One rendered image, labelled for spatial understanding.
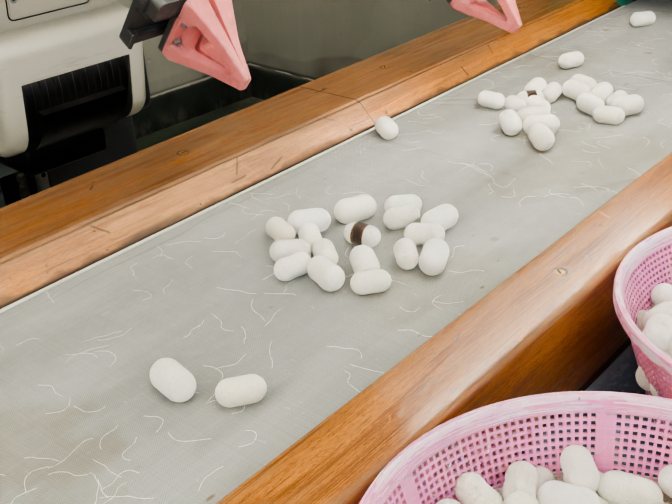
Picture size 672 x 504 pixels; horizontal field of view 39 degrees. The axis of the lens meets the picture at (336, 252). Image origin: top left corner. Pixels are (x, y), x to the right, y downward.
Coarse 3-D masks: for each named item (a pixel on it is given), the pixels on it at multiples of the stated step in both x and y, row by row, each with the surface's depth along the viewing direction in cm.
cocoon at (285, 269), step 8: (288, 256) 72; (296, 256) 72; (304, 256) 72; (280, 264) 71; (288, 264) 71; (296, 264) 72; (304, 264) 72; (280, 272) 71; (288, 272) 71; (296, 272) 72; (304, 272) 72; (288, 280) 72
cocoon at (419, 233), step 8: (416, 224) 76; (424, 224) 76; (432, 224) 75; (408, 232) 75; (416, 232) 75; (424, 232) 75; (432, 232) 75; (440, 232) 75; (416, 240) 75; (424, 240) 75
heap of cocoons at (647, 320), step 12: (660, 288) 68; (660, 300) 68; (648, 312) 66; (660, 312) 65; (648, 324) 64; (660, 324) 64; (648, 336) 63; (660, 336) 63; (660, 348) 63; (636, 372) 62; (648, 384) 61
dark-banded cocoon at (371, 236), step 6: (354, 222) 77; (348, 228) 76; (366, 228) 76; (372, 228) 76; (348, 234) 76; (366, 234) 75; (372, 234) 75; (378, 234) 76; (348, 240) 77; (366, 240) 75; (372, 240) 75; (378, 240) 76; (372, 246) 76
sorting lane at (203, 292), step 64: (512, 64) 117; (640, 64) 114; (448, 128) 99; (576, 128) 97; (640, 128) 96; (256, 192) 87; (320, 192) 86; (384, 192) 86; (448, 192) 85; (512, 192) 84; (576, 192) 84; (128, 256) 77; (192, 256) 77; (256, 256) 76; (384, 256) 75; (512, 256) 74; (0, 320) 70; (64, 320) 69; (128, 320) 69; (192, 320) 68; (256, 320) 68; (320, 320) 67; (384, 320) 67; (448, 320) 66; (0, 384) 62; (64, 384) 62; (128, 384) 62; (320, 384) 60; (0, 448) 56; (64, 448) 56; (128, 448) 56; (192, 448) 56; (256, 448) 55
